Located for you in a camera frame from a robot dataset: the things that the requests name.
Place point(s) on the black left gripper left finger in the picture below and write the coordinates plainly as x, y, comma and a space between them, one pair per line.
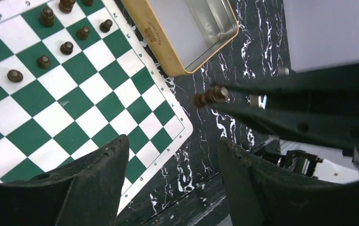
84, 192

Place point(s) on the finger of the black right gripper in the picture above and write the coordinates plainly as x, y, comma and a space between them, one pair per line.
337, 79
341, 132

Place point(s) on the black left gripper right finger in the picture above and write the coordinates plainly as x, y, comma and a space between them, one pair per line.
260, 193

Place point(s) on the brown chess piece sixteenth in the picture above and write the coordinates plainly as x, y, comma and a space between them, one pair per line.
216, 94

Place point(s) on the brown chess piece twelfth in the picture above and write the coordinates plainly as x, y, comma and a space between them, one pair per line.
44, 62

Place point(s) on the brown chess piece eleventh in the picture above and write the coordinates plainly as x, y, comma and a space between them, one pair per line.
66, 48

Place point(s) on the brown chess piece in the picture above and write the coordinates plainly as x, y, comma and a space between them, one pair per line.
106, 25
83, 33
66, 6
47, 17
88, 3

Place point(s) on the brown chess piece fourteenth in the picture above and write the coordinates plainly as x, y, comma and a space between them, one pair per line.
15, 75

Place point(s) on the green white chess board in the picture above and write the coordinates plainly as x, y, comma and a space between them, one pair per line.
108, 86

